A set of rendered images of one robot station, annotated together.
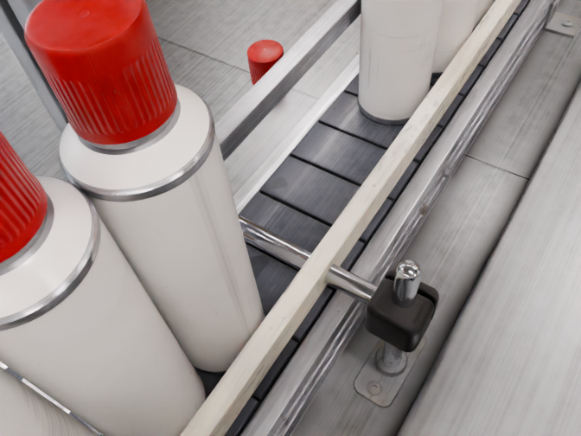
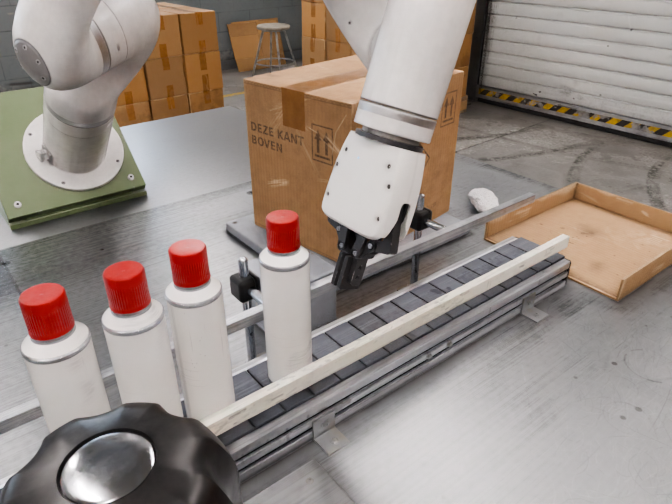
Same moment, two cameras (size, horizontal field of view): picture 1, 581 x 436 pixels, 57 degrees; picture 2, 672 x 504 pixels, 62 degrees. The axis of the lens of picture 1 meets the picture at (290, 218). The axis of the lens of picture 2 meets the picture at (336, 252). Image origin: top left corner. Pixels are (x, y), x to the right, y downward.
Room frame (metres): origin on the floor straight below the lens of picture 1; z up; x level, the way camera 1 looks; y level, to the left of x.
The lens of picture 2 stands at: (0.00, -0.38, 1.32)
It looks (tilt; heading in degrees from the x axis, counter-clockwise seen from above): 29 degrees down; 12
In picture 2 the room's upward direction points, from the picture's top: straight up
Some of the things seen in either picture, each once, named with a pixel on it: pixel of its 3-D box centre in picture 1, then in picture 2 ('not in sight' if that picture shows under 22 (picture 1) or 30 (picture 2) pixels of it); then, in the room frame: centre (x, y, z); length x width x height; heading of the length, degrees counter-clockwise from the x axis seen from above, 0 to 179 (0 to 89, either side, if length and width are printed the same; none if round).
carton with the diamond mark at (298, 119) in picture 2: not in sight; (355, 150); (0.96, -0.22, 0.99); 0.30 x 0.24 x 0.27; 149
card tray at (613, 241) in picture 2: not in sight; (593, 232); (0.99, -0.66, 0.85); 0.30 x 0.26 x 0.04; 140
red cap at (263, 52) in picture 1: (266, 63); not in sight; (0.41, 0.00, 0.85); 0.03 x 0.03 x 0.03
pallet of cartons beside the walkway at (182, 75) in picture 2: not in sight; (132, 75); (3.74, 1.91, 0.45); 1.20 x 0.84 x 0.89; 54
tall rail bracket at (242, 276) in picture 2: not in sight; (257, 322); (0.52, -0.18, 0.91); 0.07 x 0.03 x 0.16; 50
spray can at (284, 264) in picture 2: not in sight; (286, 302); (0.47, -0.23, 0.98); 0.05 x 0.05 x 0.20
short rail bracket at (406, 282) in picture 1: (399, 321); not in sight; (0.12, -0.05, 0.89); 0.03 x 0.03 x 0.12; 50
